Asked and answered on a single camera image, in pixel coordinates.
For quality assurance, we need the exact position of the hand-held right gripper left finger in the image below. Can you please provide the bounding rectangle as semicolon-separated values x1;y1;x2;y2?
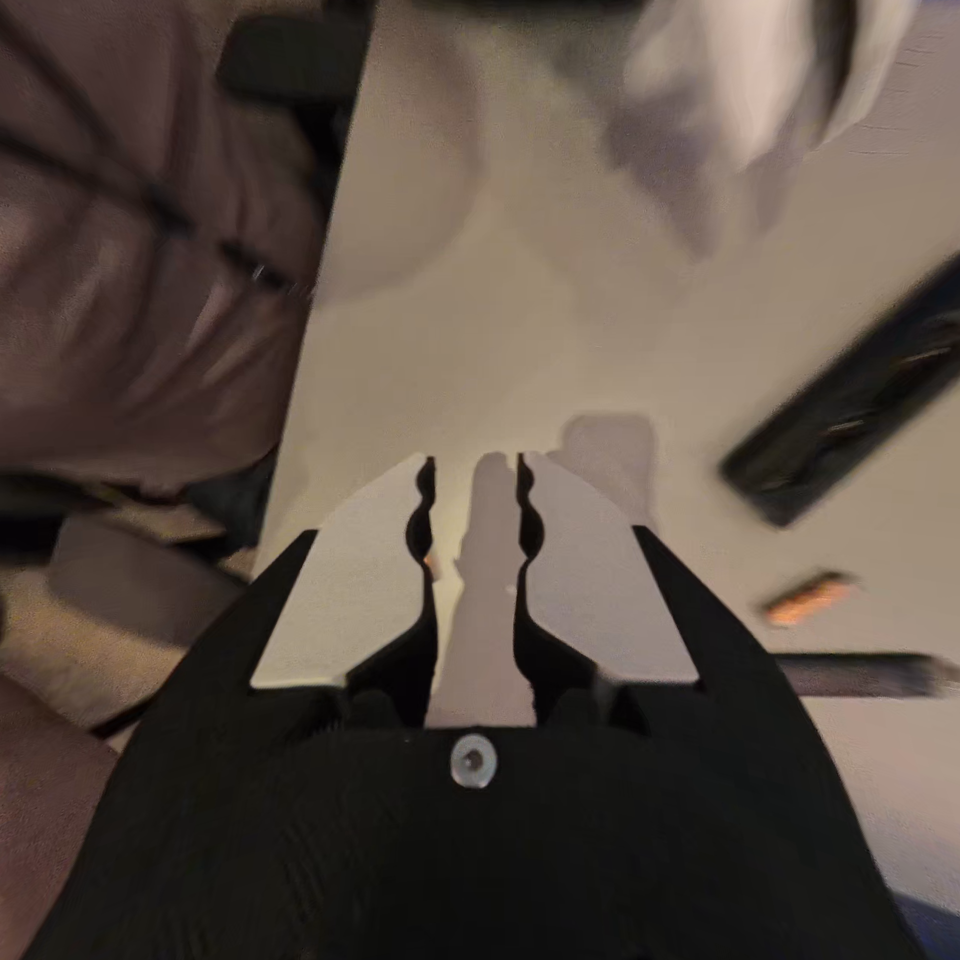
249;453;440;691

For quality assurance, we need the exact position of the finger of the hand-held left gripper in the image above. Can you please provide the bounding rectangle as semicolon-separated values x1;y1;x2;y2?
821;0;925;147
622;0;822;177

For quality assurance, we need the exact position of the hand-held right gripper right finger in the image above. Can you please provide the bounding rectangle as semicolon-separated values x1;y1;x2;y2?
513;451;702;695

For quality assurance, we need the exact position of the orange aaa battery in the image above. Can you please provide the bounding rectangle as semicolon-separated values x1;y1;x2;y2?
759;571;858;628

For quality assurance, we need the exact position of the black remote battery cover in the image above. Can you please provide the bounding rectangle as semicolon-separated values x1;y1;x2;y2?
772;651;960;700

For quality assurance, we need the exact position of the black remote control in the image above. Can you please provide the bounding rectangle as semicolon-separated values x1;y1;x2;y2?
718;255;960;528

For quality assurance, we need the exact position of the black chair armrest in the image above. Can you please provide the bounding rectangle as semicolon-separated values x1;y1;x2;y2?
216;15;370;99

